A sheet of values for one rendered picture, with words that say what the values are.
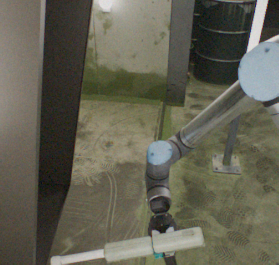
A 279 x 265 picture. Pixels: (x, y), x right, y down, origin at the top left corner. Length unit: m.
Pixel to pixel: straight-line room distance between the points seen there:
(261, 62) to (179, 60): 2.15
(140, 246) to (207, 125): 0.44
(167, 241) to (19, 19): 0.73
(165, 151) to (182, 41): 1.76
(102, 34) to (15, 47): 2.32
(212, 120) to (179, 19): 1.75
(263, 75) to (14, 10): 0.50
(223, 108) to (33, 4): 0.67
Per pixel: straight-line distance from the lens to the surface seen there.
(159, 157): 1.11
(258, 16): 1.89
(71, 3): 1.13
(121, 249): 1.02
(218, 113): 1.03
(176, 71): 2.88
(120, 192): 2.08
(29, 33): 0.53
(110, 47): 2.87
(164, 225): 1.08
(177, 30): 2.75
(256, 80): 0.73
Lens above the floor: 1.54
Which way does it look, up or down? 35 degrees down
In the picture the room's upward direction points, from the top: straight up
